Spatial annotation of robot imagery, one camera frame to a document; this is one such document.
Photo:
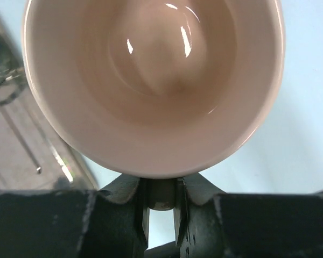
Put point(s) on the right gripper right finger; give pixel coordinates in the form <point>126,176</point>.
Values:
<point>213,223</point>

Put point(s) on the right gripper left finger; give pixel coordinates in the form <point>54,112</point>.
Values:
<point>111,222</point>

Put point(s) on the pink orange mug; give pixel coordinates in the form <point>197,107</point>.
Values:
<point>154,89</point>

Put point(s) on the steel tray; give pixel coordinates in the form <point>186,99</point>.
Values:
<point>32,155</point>

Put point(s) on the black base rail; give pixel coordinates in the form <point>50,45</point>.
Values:
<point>168,250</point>

